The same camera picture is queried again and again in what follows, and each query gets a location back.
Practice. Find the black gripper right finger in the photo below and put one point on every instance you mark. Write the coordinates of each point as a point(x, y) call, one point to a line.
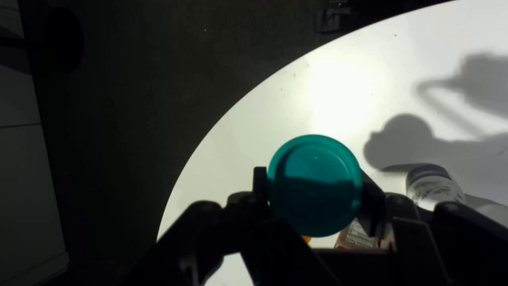
point(451, 246)

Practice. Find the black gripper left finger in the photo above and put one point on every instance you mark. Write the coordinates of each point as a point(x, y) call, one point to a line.
point(192, 250)

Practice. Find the white lid pill bottle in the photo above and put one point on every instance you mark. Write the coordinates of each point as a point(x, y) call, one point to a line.
point(430, 185)

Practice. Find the teal lid play-doh can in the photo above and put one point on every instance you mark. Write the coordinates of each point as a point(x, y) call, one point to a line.
point(314, 184)

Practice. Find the spice jar orange lid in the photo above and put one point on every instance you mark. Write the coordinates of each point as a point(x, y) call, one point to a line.
point(356, 238)

